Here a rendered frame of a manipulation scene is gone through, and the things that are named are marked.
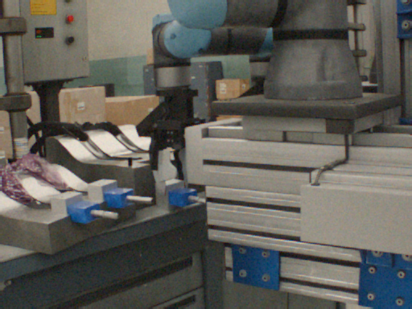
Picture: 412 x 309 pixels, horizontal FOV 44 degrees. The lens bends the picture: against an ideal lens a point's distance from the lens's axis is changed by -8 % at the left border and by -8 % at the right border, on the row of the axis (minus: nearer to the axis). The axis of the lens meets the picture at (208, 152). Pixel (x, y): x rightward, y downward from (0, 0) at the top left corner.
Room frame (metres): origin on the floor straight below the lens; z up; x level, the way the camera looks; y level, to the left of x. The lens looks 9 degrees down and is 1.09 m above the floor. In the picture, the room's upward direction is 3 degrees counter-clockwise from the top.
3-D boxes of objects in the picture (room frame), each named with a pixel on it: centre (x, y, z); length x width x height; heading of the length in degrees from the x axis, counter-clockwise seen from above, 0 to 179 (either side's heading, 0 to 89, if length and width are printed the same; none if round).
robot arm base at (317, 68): (0.81, -0.16, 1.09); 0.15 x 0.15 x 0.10
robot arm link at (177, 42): (1.01, 0.02, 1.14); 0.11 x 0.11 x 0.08; 16
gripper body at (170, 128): (1.10, 0.06, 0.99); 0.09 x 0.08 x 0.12; 47
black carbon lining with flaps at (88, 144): (1.36, 0.24, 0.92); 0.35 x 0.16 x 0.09; 46
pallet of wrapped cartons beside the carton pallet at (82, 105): (5.47, 1.66, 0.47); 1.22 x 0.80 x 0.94; 61
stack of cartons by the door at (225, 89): (8.11, -0.58, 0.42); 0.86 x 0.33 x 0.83; 57
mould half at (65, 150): (1.37, 0.24, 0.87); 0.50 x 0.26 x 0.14; 46
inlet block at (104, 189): (0.99, 0.16, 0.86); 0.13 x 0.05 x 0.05; 63
